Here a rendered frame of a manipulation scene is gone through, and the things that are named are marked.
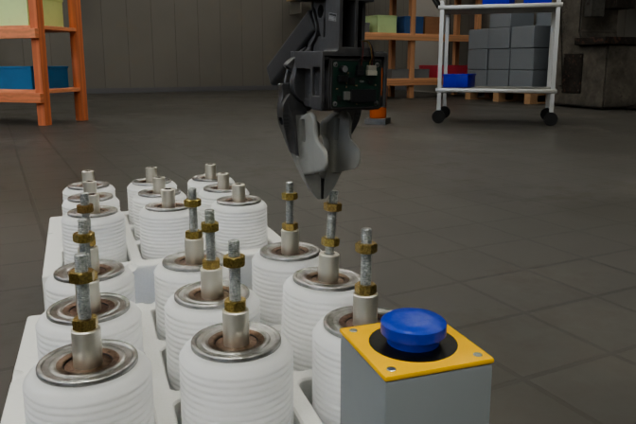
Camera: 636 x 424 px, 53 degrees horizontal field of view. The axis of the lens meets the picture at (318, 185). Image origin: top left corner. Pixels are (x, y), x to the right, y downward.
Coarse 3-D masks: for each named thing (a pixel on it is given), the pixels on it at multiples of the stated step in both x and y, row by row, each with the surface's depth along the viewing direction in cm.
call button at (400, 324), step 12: (396, 312) 40; (408, 312) 40; (420, 312) 40; (432, 312) 40; (384, 324) 38; (396, 324) 38; (408, 324) 38; (420, 324) 38; (432, 324) 38; (444, 324) 38; (384, 336) 38; (396, 336) 37; (408, 336) 37; (420, 336) 37; (432, 336) 37; (444, 336) 38; (396, 348) 38; (408, 348) 38; (420, 348) 38; (432, 348) 38
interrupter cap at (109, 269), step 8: (72, 264) 74; (104, 264) 74; (112, 264) 74; (120, 264) 74; (56, 272) 71; (64, 272) 71; (104, 272) 72; (112, 272) 71; (120, 272) 71; (64, 280) 69
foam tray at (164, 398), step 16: (144, 304) 82; (32, 320) 77; (144, 320) 77; (32, 336) 72; (144, 336) 72; (32, 352) 68; (144, 352) 68; (160, 352) 68; (16, 368) 64; (160, 368) 64; (16, 384) 61; (160, 384) 61; (304, 384) 62; (16, 400) 58; (160, 400) 58; (176, 400) 58; (304, 400) 58; (16, 416) 56; (160, 416) 56; (176, 416) 58; (304, 416) 56
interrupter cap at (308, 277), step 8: (296, 272) 70; (304, 272) 71; (312, 272) 71; (344, 272) 71; (352, 272) 71; (296, 280) 67; (304, 280) 68; (312, 280) 69; (344, 280) 69; (352, 280) 68; (360, 280) 68; (312, 288) 66; (320, 288) 65; (328, 288) 65; (336, 288) 65; (344, 288) 66; (352, 288) 66
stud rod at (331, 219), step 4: (332, 192) 67; (336, 192) 67; (332, 196) 67; (336, 196) 67; (328, 200) 67; (332, 200) 67; (336, 200) 67; (328, 212) 68; (332, 212) 67; (336, 212) 68; (328, 216) 68; (332, 216) 67; (328, 220) 68; (332, 220) 67; (328, 224) 68; (332, 224) 68; (328, 228) 68; (332, 228) 68; (328, 232) 68; (332, 232) 68; (328, 236) 68; (332, 236) 68; (328, 248) 68; (332, 248) 68; (328, 252) 68; (332, 252) 68
